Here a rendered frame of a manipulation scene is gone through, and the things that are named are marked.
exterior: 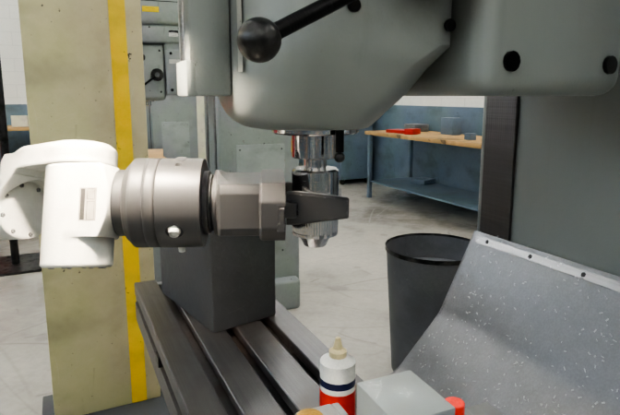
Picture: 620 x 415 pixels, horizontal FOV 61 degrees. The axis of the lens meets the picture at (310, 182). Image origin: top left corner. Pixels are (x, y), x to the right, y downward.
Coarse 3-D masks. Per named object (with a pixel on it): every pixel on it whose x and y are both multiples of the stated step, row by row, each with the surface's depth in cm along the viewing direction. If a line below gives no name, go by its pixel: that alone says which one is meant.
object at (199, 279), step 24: (216, 240) 81; (240, 240) 84; (168, 264) 96; (192, 264) 87; (216, 264) 82; (240, 264) 84; (264, 264) 87; (168, 288) 97; (192, 288) 88; (216, 288) 82; (240, 288) 85; (264, 288) 88; (192, 312) 89; (216, 312) 83; (240, 312) 85; (264, 312) 88
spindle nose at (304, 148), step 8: (296, 136) 50; (304, 136) 50; (312, 136) 49; (320, 136) 49; (328, 136) 50; (296, 144) 50; (304, 144) 50; (312, 144) 49; (320, 144) 50; (328, 144) 50; (296, 152) 50; (304, 152) 50; (312, 152) 50; (320, 152) 50; (328, 152) 50; (336, 152) 51
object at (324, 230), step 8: (296, 184) 51; (304, 184) 50; (312, 184) 50; (320, 184) 50; (328, 184) 51; (336, 184) 51; (312, 192) 50; (320, 192) 50; (328, 192) 51; (336, 192) 52; (304, 224) 51; (312, 224) 51; (320, 224) 51; (328, 224) 51; (336, 224) 52; (296, 232) 52; (304, 232) 51; (312, 232) 51; (320, 232) 51; (328, 232) 51; (336, 232) 52
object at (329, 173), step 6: (294, 168) 52; (300, 168) 52; (330, 168) 52; (336, 168) 52; (294, 174) 51; (300, 174) 50; (306, 174) 50; (312, 174) 50; (318, 174) 50; (324, 174) 50; (330, 174) 50; (336, 174) 51; (300, 180) 51; (306, 180) 50; (312, 180) 50; (318, 180) 50; (324, 180) 50; (330, 180) 51
